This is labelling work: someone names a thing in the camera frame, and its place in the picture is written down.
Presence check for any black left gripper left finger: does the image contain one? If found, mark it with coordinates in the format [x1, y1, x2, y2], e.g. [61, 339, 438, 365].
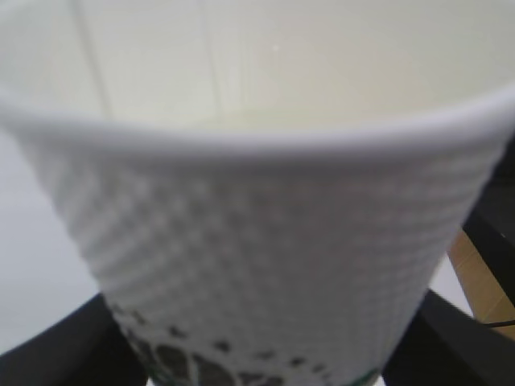
[1, 294, 149, 385]

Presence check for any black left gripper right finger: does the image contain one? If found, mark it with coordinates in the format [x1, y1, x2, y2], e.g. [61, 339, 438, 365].
[381, 290, 514, 385]

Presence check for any white paper cup green logo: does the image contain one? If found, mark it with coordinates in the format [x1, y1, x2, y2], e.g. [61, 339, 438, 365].
[1, 1, 514, 385]

